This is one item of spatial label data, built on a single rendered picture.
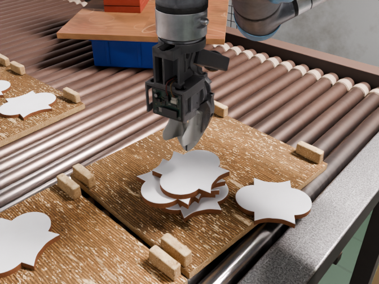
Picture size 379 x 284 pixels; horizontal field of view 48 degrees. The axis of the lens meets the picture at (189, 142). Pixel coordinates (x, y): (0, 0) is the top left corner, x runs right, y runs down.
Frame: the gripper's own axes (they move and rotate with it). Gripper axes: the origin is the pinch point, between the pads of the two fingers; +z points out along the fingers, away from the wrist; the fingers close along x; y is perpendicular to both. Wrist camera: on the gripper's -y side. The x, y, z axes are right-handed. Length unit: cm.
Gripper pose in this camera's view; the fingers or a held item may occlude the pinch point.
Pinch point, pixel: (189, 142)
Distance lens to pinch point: 75.6
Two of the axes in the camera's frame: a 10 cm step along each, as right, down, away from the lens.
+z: 0.0, 8.3, 5.6
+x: 8.5, 2.9, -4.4
